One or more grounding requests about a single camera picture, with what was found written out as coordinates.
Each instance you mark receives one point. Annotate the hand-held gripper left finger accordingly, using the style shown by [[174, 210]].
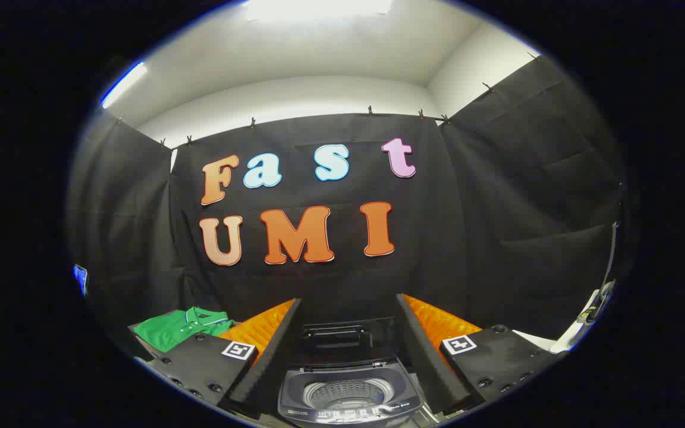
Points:
[[280, 345]]

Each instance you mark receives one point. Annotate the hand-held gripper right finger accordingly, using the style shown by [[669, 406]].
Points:
[[420, 345]]

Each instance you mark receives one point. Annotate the grey washing machine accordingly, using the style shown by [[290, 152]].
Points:
[[295, 392]]

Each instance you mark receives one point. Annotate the green polo shirt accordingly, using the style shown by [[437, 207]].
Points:
[[170, 330]]

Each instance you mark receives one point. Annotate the white board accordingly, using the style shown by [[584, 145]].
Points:
[[536, 340]]

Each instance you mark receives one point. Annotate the black backdrop cloth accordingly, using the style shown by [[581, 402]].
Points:
[[467, 238]]

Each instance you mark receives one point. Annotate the phone with lit screen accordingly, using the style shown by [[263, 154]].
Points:
[[81, 279]]

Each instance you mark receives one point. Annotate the ceiling light strip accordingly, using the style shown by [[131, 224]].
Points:
[[123, 85]]

